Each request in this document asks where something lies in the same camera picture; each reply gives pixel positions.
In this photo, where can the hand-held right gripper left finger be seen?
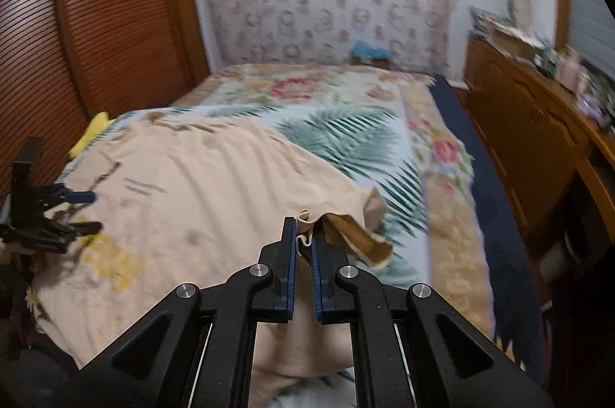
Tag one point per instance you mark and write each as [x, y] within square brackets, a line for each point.
[289, 264]

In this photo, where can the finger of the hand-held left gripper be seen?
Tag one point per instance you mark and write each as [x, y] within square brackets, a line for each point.
[84, 228]
[81, 196]

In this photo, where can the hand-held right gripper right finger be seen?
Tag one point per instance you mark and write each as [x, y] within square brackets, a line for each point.
[315, 278]

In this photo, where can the beige shirt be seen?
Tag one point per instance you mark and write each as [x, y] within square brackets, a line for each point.
[192, 196]

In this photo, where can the yellow cloth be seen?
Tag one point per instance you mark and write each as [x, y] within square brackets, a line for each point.
[91, 132]

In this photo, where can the palm leaf print sheet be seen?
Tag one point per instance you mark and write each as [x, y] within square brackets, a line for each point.
[346, 139]

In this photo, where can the wooden slatted wardrobe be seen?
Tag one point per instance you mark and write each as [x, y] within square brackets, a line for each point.
[96, 28]

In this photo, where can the floral blanket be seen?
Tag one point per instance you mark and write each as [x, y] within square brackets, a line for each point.
[288, 86]

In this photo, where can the navy blue bed sheet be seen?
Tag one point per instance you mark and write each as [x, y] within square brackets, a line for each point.
[499, 244]

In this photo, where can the small blue cloth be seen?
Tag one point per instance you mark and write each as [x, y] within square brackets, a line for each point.
[370, 49]

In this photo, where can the wooden dresser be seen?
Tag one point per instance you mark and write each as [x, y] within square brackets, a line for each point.
[528, 124]

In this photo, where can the cardboard box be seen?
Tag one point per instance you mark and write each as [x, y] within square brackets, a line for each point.
[511, 40]

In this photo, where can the pink bottle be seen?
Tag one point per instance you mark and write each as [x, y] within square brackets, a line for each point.
[571, 69]

